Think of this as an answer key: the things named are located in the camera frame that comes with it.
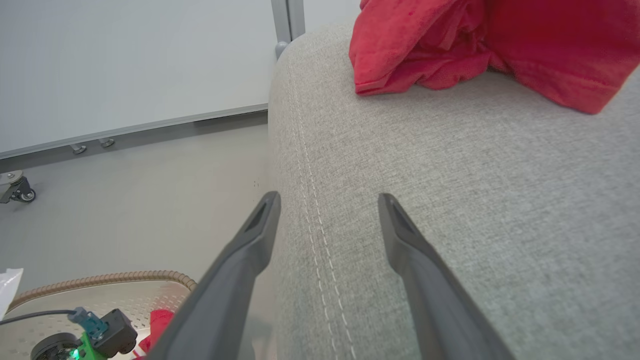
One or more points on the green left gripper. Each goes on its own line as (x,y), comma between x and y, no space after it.
(60,347)

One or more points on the red garment with white stripes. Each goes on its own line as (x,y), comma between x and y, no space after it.
(159,322)

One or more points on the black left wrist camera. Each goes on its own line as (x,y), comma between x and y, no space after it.
(117,332)

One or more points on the plain red garment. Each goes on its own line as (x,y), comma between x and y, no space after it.
(550,45)

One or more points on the white woven-rim laundry basket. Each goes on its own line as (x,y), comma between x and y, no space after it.
(115,300)

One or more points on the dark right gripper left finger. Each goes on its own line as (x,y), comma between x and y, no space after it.
(225,290)

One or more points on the black caster wheel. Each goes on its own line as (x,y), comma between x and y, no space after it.
(22,192)

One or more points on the grey upright partition post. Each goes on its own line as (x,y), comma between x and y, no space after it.
(289,20)

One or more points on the grey metal bottom rail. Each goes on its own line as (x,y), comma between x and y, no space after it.
(130,130)

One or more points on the grey fabric sofa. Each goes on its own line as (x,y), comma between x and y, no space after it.
(450,175)

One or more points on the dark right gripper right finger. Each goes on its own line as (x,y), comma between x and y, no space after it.
(435,300)

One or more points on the small grey rail foot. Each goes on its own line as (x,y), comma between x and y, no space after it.
(106,142)
(78,148)

